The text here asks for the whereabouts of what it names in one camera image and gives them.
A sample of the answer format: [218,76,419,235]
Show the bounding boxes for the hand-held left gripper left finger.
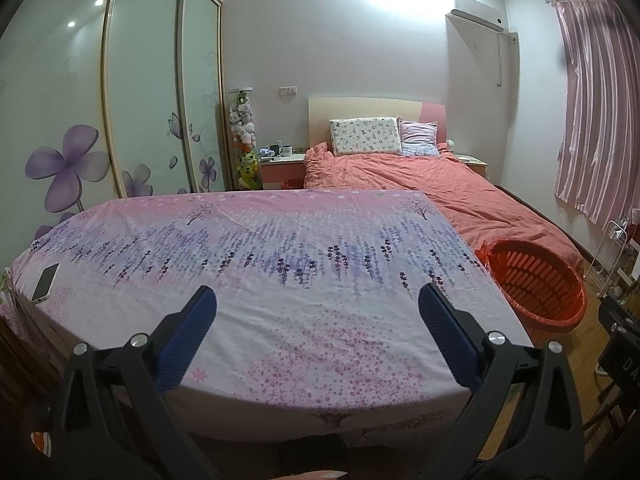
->
[52,285,218,480]

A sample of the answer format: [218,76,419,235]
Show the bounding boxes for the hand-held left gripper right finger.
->
[417,282,586,480]

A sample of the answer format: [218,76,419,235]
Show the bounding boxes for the floral pink tablecloth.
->
[10,191,533,433]

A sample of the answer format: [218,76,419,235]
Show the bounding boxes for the bed with coral duvet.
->
[302,142,583,281]

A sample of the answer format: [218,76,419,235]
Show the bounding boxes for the white smartphone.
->
[31,262,60,303]

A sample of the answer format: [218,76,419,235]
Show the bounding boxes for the pink nightstand with book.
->
[457,154,488,178]

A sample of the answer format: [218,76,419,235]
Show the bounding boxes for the pink nightstand with clutter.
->
[260,152,307,191]

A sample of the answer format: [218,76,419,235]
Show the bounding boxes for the pink striped pillow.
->
[397,117,441,158]

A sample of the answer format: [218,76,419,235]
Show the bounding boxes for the white floral pillow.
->
[329,117,402,157]

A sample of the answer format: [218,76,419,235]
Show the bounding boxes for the flower-print sliding wardrobe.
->
[0,0,226,241]

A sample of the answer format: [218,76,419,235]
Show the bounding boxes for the pink striped curtain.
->
[555,0,640,226]

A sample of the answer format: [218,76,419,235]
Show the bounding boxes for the cream and pink headboard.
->
[308,96,447,151]

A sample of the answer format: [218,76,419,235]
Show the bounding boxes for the white air conditioner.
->
[450,0,506,31]

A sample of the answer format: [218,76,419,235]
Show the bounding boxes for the white wire rack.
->
[585,217,631,306]

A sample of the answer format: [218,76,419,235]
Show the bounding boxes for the hanging string of plush toys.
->
[229,90,261,191]

